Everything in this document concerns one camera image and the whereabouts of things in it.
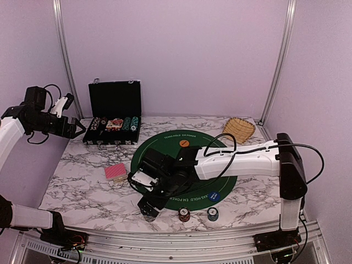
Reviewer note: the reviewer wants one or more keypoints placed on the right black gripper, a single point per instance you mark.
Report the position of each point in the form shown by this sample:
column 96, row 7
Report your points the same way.
column 157, row 203

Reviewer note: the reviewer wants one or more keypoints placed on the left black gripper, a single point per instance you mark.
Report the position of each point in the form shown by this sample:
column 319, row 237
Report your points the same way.
column 70, row 127

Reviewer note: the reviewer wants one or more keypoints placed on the orange big blind button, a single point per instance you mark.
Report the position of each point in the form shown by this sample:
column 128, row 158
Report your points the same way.
column 184, row 143

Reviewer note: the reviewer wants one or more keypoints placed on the blue small blind button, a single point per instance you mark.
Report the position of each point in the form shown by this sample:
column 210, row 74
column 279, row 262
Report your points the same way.
column 214, row 196

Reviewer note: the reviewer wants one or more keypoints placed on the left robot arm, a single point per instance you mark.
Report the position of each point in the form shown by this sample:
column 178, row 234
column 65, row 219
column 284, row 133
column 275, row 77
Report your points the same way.
column 23, row 163

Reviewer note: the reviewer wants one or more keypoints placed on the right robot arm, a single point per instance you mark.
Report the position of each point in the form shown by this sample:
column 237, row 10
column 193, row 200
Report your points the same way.
column 277, row 158

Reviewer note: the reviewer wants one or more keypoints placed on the beige blue chips in case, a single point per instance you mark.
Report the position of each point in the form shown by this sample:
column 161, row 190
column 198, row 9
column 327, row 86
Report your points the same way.
column 95, row 123

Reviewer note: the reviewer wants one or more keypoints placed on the brown chips in case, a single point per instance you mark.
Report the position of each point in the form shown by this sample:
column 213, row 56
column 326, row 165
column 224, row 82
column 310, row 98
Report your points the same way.
column 103, row 121

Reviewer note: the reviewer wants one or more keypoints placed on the card deck in case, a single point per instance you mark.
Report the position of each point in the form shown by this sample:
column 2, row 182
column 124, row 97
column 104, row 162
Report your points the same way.
column 114, row 125

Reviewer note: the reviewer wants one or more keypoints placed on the round green poker mat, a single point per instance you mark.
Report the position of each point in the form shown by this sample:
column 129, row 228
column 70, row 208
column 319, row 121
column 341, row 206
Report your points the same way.
column 168, row 143

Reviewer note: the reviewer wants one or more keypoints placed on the red black chip stack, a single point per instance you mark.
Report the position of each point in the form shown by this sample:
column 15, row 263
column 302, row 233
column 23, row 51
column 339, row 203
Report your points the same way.
column 184, row 214

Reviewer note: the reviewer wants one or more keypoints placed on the black poker chip case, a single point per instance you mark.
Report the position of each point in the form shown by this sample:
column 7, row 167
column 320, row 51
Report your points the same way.
column 117, row 99

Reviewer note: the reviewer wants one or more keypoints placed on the green chips row in case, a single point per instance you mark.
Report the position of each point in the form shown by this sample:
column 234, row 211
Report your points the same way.
column 126, row 124

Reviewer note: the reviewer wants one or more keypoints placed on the red playing card deck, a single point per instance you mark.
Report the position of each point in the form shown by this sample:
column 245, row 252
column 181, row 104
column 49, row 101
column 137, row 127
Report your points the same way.
column 116, row 173

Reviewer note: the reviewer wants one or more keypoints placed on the teal chip stack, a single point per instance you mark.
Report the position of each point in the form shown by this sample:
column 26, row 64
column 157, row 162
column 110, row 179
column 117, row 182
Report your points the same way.
column 212, row 214

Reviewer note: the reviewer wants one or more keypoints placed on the teal chips row in case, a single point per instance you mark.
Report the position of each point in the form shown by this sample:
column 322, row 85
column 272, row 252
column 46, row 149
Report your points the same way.
column 134, row 124

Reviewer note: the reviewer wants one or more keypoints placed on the woven bamboo tray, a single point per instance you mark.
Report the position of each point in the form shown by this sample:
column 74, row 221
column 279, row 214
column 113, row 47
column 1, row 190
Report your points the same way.
column 240, row 128

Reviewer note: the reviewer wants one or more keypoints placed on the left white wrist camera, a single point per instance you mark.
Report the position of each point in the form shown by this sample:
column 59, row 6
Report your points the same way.
column 63, row 103

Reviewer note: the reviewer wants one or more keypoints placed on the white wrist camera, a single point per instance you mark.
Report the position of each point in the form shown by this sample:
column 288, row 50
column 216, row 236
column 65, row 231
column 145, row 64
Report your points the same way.
column 140, row 179
column 63, row 103

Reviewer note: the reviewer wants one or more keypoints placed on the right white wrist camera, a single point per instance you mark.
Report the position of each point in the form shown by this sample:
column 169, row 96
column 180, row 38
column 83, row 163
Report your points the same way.
column 140, row 179

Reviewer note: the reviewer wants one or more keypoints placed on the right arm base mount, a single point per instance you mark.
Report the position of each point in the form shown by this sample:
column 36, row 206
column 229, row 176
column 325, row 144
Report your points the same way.
column 276, row 239

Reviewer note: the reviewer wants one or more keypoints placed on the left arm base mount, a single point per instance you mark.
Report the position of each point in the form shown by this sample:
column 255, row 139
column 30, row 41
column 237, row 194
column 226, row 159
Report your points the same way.
column 70, row 240

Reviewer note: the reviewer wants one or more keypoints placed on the right aluminium frame post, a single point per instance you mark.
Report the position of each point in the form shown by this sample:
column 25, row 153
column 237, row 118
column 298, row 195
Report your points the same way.
column 283, row 51

